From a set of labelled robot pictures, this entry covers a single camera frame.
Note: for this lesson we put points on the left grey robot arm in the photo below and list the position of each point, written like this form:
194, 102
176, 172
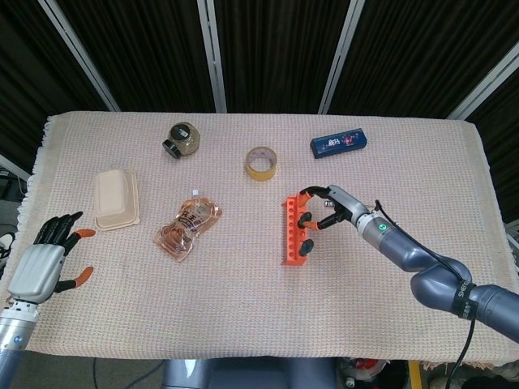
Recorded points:
16, 336

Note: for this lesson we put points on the glass jar with black lid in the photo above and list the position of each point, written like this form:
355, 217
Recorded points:
184, 139

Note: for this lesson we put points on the black waste bin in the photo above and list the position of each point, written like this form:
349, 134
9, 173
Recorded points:
397, 377

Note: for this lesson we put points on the orange-brown sauce pouch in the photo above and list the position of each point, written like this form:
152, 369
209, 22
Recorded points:
186, 227

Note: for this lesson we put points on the grey robot torso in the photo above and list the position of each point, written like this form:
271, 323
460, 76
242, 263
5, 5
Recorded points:
243, 374

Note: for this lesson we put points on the white black sneaker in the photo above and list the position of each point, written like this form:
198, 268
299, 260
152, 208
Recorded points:
5, 243

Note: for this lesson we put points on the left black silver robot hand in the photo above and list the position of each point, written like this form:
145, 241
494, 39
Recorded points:
36, 271

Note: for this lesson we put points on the dark blue rectangular box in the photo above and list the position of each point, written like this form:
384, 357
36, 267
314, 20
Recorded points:
338, 144

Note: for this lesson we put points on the white metal partition post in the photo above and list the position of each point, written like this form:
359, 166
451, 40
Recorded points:
80, 54
341, 56
212, 56
14, 168
488, 91

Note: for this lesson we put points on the beige lidded food container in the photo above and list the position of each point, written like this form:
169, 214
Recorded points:
113, 194

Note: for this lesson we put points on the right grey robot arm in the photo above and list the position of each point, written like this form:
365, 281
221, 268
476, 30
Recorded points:
405, 247

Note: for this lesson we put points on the yellow tape roll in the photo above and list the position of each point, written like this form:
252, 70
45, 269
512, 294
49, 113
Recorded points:
259, 175

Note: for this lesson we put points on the yellow strip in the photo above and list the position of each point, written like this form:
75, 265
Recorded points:
415, 377

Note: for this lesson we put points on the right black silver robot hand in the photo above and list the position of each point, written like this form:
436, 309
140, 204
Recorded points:
348, 204

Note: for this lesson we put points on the orange screwdriver rack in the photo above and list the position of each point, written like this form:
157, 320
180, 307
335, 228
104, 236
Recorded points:
292, 260

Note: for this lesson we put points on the beige woven tablecloth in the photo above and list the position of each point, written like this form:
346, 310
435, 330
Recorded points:
243, 304

